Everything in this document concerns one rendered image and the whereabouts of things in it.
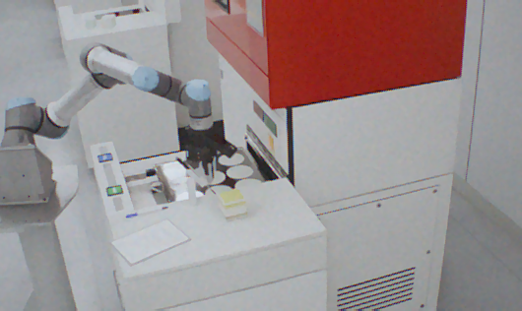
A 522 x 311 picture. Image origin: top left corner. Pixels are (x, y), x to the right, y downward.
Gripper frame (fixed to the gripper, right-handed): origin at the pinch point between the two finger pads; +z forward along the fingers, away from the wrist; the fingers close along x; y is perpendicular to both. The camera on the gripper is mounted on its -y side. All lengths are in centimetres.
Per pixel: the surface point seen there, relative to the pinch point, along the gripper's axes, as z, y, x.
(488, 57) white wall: 8, -82, -172
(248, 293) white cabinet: 18.6, -24.6, 31.1
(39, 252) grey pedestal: 40, 75, 12
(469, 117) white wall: 48, -75, -180
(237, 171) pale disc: 8.6, 0.1, -21.6
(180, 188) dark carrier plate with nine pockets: 8.7, 15.4, -4.6
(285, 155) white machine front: -5.9, -21.6, -13.5
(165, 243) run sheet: 1.7, -0.9, 35.8
